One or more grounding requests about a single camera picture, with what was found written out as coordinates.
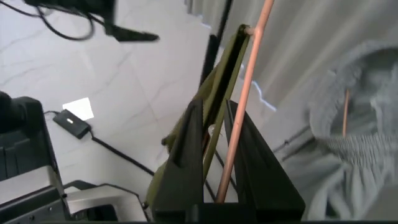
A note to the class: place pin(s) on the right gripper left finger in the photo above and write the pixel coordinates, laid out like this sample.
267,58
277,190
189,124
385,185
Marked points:
183,186

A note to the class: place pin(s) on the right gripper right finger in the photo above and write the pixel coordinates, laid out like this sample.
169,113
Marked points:
264,186

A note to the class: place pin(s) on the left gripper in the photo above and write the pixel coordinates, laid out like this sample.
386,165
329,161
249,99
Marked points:
93,5

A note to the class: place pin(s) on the pale grey shorts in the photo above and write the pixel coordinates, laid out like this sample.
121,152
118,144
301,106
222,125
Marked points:
357,174

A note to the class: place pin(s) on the pink clothes hanger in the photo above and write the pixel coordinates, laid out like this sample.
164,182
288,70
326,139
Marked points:
345,112
244,93

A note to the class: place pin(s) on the green garment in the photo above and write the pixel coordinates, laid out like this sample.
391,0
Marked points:
211,93

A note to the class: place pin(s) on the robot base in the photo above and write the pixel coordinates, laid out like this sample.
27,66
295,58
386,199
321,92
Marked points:
31,183

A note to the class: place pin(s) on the black power adapter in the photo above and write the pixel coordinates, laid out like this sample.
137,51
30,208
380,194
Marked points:
71,124

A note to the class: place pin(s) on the white curtain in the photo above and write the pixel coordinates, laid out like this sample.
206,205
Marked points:
311,31

